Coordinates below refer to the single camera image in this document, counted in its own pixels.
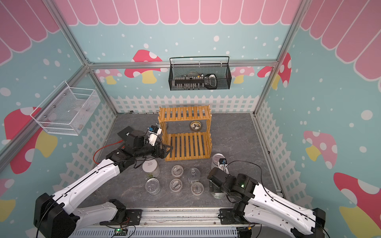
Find clear plastic seed jar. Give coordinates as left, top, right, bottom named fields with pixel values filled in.
left=171, top=165, right=184, bottom=178

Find wooden two-tier shelf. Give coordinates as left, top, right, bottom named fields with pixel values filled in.
left=158, top=106, right=212, bottom=161

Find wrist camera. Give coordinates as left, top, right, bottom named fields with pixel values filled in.
left=218, top=158, right=229, bottom=174
left=147, top=126, right=162, bottom=146

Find white wire basket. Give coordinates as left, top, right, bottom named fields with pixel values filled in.
left=30, top=81, right=101, bottom=136

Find red seed plastic jar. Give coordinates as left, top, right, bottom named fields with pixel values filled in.
left=169, top=178, right=183, bottom=193

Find green label pull-tab can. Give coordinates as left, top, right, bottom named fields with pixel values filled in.
left=187, top=167, right=201, bottom=184

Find large white lid can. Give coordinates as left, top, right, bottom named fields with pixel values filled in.
left=142, top=159, right=160, bottom=178

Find tall silver green can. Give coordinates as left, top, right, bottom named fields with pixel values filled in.
left=211, top=153, right=225, bottom=169

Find black network switch box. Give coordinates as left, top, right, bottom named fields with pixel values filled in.
left=117, top=126, right=137, bottom=141

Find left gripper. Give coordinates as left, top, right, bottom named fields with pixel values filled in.
left=134, top=139, right=173, bottom=159

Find items in black basket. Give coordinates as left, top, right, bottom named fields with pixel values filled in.
left=170, top=74, right=218, bottom=90

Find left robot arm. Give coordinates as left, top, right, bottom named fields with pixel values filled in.
left=33, top=132, right=173, bottom=238

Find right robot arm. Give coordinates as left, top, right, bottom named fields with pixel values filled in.
left=208, top=168, right=326, bottom=238

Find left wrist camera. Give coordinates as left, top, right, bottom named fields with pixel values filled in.
left=147, top=126, right=162, bottom=146

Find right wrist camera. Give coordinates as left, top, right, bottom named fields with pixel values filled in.
left=218, top=158, right=229, bottom=174

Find short silver can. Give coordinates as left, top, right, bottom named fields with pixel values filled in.
left=145, top=178, right=161, bottom=195

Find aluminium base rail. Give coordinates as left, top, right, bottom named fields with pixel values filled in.
left=56, top=206, right=307, bottom=238

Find white lid can shelf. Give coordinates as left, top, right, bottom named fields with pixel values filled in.
left=210, top=188, right=225, bottom=199

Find black wire mesh basket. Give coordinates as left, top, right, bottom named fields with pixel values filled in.
left=168, top=56, right=232, bottom=91

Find small green circuit board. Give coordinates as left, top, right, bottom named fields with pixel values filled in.
left=113, top=228, right=129, bottom=238

